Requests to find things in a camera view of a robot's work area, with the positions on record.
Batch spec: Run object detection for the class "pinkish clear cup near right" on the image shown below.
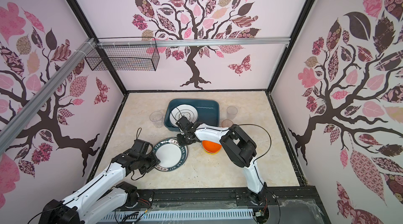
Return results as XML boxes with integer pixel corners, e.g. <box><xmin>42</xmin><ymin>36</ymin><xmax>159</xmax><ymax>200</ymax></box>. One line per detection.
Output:
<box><xmin>221</xmin><ymin>119</ymin><xmax>234</xmax><ymax>128</ymax></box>

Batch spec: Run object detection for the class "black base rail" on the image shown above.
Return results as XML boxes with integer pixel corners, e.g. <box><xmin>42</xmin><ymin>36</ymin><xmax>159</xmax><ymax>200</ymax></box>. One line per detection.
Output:
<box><xmin>114</xmin><ymin>186</ymin><xmax>330</xmax><ymax>224</ymax></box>

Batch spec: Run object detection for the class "aluminium rail left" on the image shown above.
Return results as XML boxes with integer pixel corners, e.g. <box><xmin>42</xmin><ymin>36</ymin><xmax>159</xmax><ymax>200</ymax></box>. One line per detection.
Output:
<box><xmin>1</xmin><ymin>38</ymin><xmax>96</xmax><ymax>154</ymax></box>

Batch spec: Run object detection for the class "orange plastic bowl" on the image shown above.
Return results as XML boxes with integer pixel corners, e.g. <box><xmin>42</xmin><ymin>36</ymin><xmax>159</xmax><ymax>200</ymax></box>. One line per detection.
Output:
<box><xmin>201</xmin><ymin>141</ymin><xmax>222</xmax><ymax>152</ymax></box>

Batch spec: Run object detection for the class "white plate teal rim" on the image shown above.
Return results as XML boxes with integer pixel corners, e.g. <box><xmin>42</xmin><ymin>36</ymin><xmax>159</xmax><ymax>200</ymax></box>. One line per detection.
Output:
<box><xmin>169</xmin><ymin>104</ymin><xmax>198</xmax><ymax>127</ymax></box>

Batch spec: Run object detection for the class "yellow plastic bowl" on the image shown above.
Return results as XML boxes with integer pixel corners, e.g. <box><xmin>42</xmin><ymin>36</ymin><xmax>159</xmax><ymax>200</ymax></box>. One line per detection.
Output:
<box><xmin>204</xmin><ymin>150</ymin><xmax>219</xmax><ymax>155</ymax></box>

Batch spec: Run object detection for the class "white plate dark patterned rim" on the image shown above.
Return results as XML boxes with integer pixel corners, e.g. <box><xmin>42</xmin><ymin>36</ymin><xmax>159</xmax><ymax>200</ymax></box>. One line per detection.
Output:
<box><xmin>152</xmin><ymin>137</ymin><xmax>189</xmax><ymax>172</ymax></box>

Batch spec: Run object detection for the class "aluminium rail back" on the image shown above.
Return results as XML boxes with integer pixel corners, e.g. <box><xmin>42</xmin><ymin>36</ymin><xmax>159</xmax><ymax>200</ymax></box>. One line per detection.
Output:
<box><xmin>97</xmin><ymin>37</ymin><xmax>291</xmax><ymax>47</ymax></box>

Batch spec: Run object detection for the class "white vented cable duct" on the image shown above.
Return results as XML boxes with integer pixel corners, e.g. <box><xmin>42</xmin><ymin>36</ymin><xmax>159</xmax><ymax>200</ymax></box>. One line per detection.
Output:
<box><xmin>91</xmin><ymin>209</ymin><xmax>256</xmax><ymax>224</ymax></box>

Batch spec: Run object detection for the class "clear cup left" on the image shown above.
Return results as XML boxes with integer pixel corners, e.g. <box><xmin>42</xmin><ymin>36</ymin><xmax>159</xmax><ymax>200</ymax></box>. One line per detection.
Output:
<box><xmin>149</xmin><ymin>111</ymin><xmax>164</xmax><ymax>128</ymax></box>

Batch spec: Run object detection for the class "aluminium rail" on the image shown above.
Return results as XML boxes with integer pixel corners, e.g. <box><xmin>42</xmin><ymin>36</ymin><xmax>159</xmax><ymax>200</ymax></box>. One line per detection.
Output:
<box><xmin>1</xmin><ymin>38</ymin><xmax>96</xmax><ymax>154</ymax></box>
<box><xmin>97</xmin><ymin>37</ymin><xmax>291</xmax><ymax>47</ymax></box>

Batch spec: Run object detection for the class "black wire basket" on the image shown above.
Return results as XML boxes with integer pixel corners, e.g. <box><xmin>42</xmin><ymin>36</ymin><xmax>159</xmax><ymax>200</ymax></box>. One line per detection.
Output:
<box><xmin>85</xmin><ymin>36</ymin><xmax>160</xmax><ymax>72</ymax></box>

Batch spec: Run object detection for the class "teal plastic bin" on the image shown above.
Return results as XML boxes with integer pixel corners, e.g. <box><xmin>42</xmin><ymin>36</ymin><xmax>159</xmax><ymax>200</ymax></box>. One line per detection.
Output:
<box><xmin>164</xmin><ymin>99</ymin><xmax>220</xmax><ymax>132</ymax></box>

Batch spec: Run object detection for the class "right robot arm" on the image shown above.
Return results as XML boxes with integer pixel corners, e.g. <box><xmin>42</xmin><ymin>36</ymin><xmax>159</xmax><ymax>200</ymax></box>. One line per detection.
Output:
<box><xmin>176</xmin><ymin>117</ymin><xmax>266</xmax><ymax>205</ymax></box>

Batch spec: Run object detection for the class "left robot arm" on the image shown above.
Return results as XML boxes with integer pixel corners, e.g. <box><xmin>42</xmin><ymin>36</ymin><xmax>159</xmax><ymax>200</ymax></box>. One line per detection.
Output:
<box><xmin>39</xmin><ymin>139</ymin><xmax>160</xmax><ymax>224</ymax></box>

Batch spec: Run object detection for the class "clear cup far right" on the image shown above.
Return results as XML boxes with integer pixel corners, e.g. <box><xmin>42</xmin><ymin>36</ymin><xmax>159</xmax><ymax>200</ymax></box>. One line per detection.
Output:
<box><xmin>226</xmin><ymin>105</ymin><xmax>238</xmax><ymax>120</ymax></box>

